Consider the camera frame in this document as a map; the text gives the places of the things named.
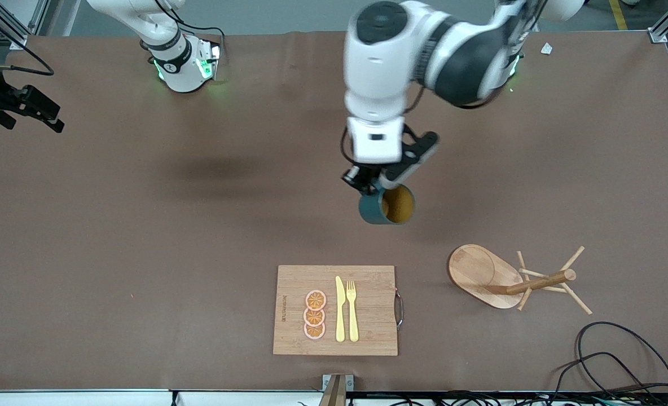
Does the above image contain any dark green cup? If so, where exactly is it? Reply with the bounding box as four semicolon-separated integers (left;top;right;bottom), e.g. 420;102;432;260
358;183;416;226

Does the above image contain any wooden cup rack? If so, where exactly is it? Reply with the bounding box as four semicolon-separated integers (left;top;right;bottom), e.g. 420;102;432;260
447;244;593;315

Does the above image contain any wooden cutting board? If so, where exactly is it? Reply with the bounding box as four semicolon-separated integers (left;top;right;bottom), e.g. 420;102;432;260
273;265;404;356

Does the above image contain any yellow plastic knife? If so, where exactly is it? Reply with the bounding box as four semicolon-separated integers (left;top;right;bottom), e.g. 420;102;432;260
335;276;346;343

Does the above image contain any yellow plastic fork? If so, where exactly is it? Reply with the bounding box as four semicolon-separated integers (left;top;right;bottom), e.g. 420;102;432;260
346;280;360;343

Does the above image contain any black right arm base cable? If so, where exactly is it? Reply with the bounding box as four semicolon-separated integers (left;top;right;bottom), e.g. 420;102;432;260
173;20;226;57

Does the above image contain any aluminium table bracket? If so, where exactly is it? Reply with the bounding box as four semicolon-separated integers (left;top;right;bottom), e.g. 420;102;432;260
322;374;354;406

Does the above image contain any black cable bundle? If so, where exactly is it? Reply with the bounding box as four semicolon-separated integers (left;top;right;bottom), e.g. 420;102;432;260
362;389;668;406

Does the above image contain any black looped table cable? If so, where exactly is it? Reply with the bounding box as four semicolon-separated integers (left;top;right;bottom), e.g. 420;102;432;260
551;321;668;406

